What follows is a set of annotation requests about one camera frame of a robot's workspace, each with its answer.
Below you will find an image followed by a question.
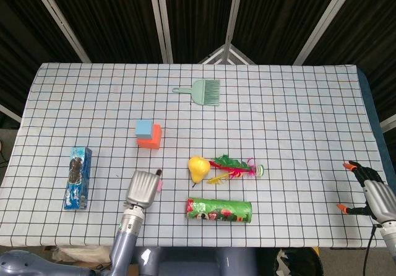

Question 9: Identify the yellow pear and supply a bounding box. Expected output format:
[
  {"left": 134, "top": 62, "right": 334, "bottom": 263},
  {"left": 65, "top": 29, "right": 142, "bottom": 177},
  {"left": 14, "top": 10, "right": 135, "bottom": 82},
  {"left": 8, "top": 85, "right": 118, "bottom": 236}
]
[{"left": 187, "top": 155, "right": 212, "bottom": 188}]

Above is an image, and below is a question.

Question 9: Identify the colourful feather shuttlecock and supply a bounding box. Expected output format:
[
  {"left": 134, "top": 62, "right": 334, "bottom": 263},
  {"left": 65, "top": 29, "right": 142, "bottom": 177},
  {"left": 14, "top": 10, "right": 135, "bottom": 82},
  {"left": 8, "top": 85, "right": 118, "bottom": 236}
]
[{"left": 206, "top": 154, "right": 265, "bottom": 186}]

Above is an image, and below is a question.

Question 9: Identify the checkered light blue tablecloth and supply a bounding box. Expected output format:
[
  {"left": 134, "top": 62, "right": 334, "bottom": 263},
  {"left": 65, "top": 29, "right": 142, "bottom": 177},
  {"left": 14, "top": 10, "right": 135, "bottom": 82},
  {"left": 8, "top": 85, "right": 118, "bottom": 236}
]
[{"left": 0, "top": 62, "right": 390, "bottom": 249}]

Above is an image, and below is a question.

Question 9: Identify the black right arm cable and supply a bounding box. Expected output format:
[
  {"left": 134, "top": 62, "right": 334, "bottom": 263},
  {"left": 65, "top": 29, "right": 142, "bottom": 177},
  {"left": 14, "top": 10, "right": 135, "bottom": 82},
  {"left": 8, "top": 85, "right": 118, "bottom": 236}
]
[{"left": 363, "top": 223, "right": 383, "bottom": 276}]

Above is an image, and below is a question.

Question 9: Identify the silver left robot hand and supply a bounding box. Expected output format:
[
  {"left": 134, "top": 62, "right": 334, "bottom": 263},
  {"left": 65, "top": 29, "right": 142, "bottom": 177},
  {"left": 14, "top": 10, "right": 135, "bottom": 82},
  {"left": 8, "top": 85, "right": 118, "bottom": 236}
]
[{"left": 125, "top": 168, "right": 164, "bottom": 210}]

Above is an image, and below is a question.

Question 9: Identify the white low frame bar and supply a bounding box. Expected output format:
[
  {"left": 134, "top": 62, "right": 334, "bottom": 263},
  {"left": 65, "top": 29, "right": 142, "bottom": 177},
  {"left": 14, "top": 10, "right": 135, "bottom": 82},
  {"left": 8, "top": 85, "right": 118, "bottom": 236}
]
[
  {"left": 0, "top": 103, "right": 23, "bottom": 124},
  {"left": 380, "top": 116, "right": 396, "bottom": 133}
]

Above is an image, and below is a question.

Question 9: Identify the white triangular frame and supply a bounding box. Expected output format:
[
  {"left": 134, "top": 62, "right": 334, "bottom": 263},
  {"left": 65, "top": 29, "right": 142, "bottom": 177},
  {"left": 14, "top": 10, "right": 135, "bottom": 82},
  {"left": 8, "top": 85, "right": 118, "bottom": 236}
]
[{"left": 197, "top": 43, "right": 255, "bottom": 65}]

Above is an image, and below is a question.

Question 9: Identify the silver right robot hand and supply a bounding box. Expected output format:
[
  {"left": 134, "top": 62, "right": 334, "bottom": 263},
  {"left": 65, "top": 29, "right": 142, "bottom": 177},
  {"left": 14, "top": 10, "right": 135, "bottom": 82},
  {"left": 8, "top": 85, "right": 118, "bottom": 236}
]
[{"left": 337, "top": 160, "right": 396, "bottom": 226}]

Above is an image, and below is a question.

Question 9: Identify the white narrow frame post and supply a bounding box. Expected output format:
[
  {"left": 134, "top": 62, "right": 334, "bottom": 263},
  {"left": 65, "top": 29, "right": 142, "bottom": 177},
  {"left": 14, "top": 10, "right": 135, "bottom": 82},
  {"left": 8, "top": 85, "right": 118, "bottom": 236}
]
[{"left": 225, "top": 0, "right": 245, "bottom": 46}]

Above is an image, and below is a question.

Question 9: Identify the blue-grey robot torso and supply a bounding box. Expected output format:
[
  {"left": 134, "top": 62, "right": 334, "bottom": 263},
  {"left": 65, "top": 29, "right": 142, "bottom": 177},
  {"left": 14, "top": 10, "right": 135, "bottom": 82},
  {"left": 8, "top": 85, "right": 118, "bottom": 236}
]
[{"left": 132, "top": 246, "right": 257, "bottom": 276}]

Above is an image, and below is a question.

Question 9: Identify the white double frame post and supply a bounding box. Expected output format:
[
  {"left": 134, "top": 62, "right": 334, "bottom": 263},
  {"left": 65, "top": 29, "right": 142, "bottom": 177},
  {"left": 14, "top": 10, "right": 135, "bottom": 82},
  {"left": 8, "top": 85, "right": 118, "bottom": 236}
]
[{"left": 147, "top": 0, "right": 173, "bottom": 64}]

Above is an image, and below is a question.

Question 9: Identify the green Pringles can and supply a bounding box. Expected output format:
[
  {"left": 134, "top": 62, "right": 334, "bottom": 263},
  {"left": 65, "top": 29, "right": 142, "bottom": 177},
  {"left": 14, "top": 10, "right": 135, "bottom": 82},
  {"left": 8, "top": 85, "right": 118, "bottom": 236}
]
[{"left": 184, "top": 197, "right": 253, "bottom": 224}]

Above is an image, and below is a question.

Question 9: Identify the large orange foam cube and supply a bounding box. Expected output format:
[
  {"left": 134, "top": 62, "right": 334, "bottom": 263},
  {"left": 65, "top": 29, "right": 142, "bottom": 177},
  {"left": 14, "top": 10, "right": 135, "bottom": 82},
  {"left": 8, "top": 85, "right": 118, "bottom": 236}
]
[{"left": 137, "top": 123, "right": 164, "bottom": 150}]

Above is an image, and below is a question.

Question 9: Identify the blue cookie box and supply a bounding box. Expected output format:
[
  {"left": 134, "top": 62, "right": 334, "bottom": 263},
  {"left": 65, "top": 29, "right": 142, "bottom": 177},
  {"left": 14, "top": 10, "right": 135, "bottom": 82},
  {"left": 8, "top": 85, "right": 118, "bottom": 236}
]
[{"left": 63, "top": 147, "right": 93, "bottom": 211}]

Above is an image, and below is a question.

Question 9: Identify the medium blue foam cube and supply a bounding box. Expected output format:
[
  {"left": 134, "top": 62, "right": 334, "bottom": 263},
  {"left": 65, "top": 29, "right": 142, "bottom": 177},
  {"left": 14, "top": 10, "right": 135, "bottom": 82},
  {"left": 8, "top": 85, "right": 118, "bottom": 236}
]
[{"left": 135, "top": 119, "right": 153, "bottom": 140}]

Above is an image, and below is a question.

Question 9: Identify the white slanted frame post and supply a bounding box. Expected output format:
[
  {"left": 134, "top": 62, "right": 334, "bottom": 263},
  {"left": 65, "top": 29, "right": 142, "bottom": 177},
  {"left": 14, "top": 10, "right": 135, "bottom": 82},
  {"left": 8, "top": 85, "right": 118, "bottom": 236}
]
[
  {"left": 27, "top": 0, "right": 91, "bottom": 64},
  {"left": 293, "top": 0, "right": 361, "bottom": 66}
]

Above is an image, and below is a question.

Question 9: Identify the mint green hand brush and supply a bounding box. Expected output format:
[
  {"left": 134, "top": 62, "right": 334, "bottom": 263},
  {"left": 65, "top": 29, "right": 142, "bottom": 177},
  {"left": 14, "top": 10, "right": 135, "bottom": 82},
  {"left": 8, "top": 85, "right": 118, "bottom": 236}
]
[{"left": 172, "top": 79, "right": 222, "bottom": 107}]

